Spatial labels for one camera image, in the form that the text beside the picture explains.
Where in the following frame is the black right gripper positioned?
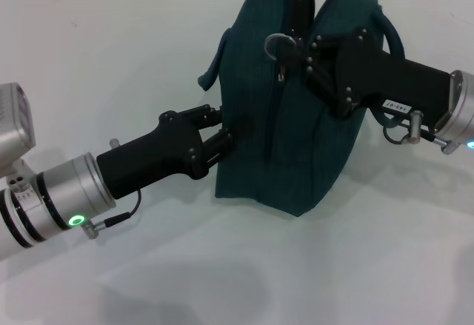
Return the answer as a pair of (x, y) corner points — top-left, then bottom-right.
(276, 27), (455, 128)

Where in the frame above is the grey right wrist cable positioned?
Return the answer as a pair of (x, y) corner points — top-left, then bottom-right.
(382, 110), (456, 155)

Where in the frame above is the dark teal insulated lunch bag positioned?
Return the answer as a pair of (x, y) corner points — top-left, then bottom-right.
(197, 0), (405, 218)

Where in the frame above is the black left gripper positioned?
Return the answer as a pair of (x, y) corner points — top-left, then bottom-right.
(96, 104), (235, 200)

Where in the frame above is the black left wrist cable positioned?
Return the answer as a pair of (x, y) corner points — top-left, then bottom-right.
(84, 190), (142, 240)

